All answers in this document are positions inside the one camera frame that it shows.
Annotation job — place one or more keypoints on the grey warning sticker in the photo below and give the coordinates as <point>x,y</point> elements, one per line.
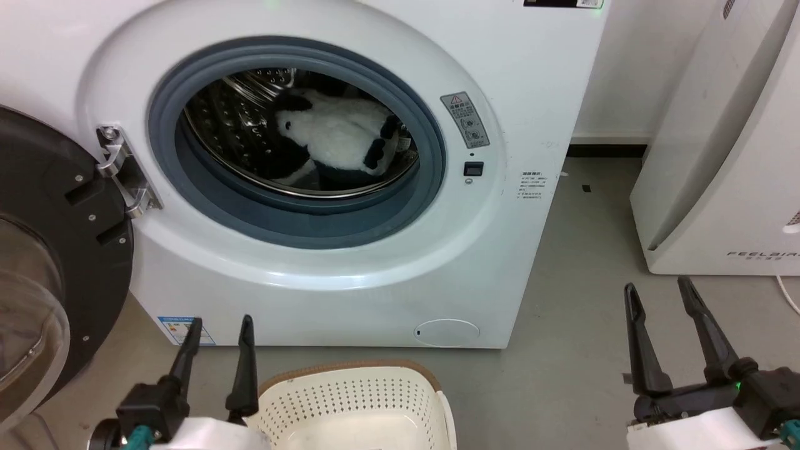
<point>465,120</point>

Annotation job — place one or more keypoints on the blue energy label sticker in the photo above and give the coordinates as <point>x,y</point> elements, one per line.
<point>178,330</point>

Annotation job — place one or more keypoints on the black door latch socket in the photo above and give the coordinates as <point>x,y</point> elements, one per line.
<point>474,169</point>

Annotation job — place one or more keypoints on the round filter access cover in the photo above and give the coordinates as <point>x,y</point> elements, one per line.
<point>447,332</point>

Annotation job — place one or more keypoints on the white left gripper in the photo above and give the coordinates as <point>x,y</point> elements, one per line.
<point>212,436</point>

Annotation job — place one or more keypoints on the white air purifier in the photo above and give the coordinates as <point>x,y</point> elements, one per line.
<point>719,162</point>

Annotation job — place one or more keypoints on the black model label strip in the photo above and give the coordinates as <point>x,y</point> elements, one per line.
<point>562,3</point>

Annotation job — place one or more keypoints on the dark round washing machine door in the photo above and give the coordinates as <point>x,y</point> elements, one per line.
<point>56,206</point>

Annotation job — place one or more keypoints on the black and white plush toy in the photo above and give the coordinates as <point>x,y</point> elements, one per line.
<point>334,134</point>

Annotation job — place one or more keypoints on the steel perforated washer drum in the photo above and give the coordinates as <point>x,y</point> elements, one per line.
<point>228,125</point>

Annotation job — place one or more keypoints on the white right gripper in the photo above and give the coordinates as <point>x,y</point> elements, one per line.
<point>694,434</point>

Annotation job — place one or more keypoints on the white front-load washing machine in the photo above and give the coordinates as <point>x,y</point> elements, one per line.
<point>350,287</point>

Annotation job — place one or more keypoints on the chrome door hinge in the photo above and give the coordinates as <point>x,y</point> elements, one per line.
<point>128,178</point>

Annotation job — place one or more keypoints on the cream perforated laundry basket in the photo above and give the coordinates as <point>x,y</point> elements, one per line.
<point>350,400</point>

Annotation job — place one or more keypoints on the grey rubber door gasket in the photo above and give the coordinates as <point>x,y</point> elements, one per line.
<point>300,222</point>

